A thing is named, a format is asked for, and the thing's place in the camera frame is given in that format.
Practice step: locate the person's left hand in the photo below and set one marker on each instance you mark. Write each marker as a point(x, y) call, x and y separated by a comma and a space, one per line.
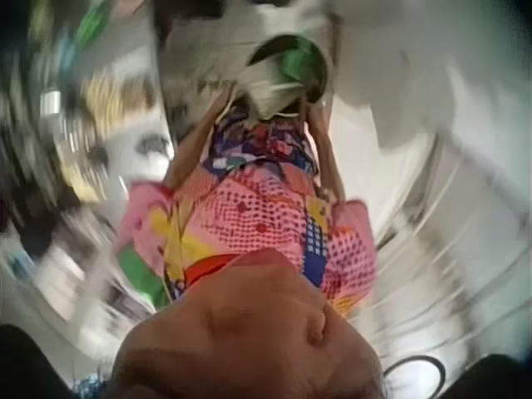
point(228, 104)

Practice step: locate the person's right hand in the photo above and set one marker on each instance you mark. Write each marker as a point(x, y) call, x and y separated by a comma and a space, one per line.
point(311, 109)

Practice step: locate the white cloth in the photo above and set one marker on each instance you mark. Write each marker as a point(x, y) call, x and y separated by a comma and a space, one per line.
point(272, 97)

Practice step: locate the green cloth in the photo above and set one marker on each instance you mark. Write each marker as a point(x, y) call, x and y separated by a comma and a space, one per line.
point(300, 62)

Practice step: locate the large white appliance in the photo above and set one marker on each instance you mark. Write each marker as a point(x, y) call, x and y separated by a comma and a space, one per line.
point(395, 70)

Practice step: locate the cluttered heap of household items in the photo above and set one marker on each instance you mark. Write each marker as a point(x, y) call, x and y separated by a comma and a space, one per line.
point(62, 124)

